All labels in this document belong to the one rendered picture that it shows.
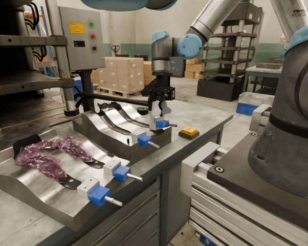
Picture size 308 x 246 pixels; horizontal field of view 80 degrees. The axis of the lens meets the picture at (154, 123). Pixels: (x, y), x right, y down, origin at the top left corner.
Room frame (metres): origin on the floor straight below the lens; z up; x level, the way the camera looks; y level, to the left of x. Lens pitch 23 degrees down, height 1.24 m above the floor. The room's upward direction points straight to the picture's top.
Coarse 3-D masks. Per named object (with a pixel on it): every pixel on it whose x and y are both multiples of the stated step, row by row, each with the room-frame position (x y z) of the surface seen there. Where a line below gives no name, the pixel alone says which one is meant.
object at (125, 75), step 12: (108, 60) 4.93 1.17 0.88; (120, 60) 4.66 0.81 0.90; (132, 60) 4.66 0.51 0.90; (108, 72) 4.96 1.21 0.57; (120, 72) 4.68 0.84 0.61; (132, 72) 4.64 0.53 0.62; (108, 84) 4.99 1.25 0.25; (120, 84) 4.71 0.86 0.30; (132, 84) 4.62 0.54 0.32; (120, 96) 4.60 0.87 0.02
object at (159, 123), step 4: (156, 116) 0.78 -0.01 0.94; (156, 120) 0.73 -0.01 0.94; (160, 120) 0.75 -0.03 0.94; (164, 120) 0.74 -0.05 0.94; (152, 124) 0.74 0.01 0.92; (156, 124) 0.72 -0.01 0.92; (160, 124) 0.71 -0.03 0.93; (164, 124) 0.71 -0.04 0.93; (168, 124) 0.70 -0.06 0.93; (172, 124) 0.69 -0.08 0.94; (176, 124) 0.68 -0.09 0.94; (152, 128) 0.73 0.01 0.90; (156, 128) 0.73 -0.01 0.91; (160, 128) 0.74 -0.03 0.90
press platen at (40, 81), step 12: (0, 72) 1.50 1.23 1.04; (12, 72) 1.50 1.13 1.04; (24, 72) 1.50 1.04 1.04; (36, 72) 1.63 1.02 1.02; (0, 84) 1.02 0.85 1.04; (12, 84) 1.03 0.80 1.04; (24, 84) 1.07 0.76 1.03; (36, 84) 1.12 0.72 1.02; (48, 84) 1.14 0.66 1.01; (60, 84) 1.15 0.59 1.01; (72, 84) 1.19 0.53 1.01
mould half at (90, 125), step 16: (112, 112) 0.89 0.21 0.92; (128, 112) 0.93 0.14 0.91; (80, 128) 0.88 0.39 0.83; (96, 128) 0.76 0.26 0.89; (128, 128) 0.77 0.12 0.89; (144, 128) 0.76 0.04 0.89; (112, 144) 0.68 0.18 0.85; (128, 144) 0.61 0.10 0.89; (160, 144) 0.73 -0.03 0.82; (128, 160) 0.61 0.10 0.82
